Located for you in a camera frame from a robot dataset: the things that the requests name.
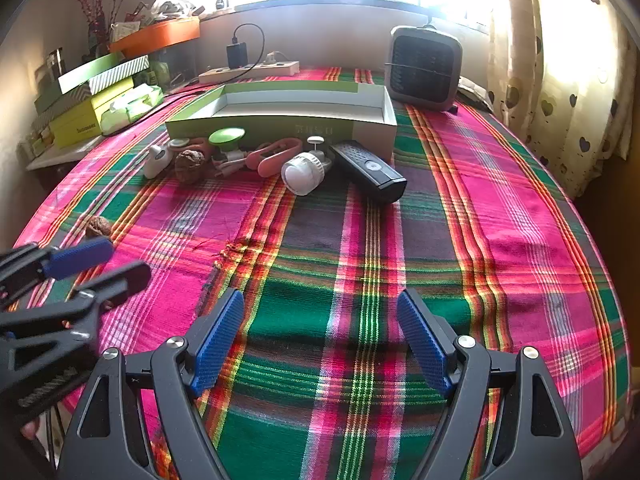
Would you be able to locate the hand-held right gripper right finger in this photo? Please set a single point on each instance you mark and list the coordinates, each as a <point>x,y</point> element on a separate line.
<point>422,345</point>

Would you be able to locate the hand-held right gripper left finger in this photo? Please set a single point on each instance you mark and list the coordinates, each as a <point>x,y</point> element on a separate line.
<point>217,345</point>

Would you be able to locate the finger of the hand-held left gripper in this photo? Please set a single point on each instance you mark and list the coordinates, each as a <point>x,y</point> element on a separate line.
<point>120,280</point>
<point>75,257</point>

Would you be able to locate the brown walnut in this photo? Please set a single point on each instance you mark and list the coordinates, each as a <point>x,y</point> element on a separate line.
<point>190,165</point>
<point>98,227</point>

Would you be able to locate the white oval gadget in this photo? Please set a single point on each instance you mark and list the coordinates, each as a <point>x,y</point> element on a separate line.
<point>155,162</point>

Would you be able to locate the pink clip with white disc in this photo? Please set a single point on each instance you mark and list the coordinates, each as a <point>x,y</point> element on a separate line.
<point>197,146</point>

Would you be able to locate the black remote control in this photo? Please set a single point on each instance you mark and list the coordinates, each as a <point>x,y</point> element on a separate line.
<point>372,175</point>

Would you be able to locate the green round lid gadget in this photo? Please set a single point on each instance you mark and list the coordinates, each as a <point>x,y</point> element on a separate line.
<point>227,136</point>

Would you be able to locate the white round jar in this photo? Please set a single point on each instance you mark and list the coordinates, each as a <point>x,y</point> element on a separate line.
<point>302,175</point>

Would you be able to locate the pink clip with white loop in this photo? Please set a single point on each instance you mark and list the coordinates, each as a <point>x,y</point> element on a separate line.
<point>272,162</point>

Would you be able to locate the green and white cardboard box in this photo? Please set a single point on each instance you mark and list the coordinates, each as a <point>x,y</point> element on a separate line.
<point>280,127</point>

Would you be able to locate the white knob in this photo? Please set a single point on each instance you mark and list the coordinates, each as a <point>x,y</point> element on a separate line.
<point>316,141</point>

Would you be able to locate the person's left hand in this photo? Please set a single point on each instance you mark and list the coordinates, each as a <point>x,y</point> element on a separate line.
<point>28,430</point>

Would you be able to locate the yellow-green box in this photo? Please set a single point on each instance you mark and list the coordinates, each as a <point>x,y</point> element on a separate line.
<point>75,125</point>

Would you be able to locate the green tissue pack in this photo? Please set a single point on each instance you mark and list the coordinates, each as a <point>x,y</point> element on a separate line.
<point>130,107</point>

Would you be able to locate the pale green container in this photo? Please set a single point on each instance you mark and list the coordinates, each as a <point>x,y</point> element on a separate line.
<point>161,72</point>

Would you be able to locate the orange box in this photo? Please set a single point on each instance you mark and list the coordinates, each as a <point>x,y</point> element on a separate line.
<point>160,35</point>

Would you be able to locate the beige power strip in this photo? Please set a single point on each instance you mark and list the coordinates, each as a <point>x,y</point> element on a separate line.
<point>260,71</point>

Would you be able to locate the black charger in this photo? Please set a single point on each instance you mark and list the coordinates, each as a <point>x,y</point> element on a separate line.
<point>237,55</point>

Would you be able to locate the grey cloth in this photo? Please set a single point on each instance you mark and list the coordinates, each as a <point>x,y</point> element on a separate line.
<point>475,92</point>

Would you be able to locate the white plug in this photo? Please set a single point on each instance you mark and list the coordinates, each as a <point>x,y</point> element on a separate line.
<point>272,57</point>

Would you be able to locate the white plastic bag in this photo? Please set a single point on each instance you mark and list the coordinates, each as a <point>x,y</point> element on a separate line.
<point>170,5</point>

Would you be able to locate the grey desktop heater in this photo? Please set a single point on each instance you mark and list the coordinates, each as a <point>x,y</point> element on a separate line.
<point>425,67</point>

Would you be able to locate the heart print curtain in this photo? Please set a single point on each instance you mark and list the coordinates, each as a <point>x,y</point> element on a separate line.
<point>560,85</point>

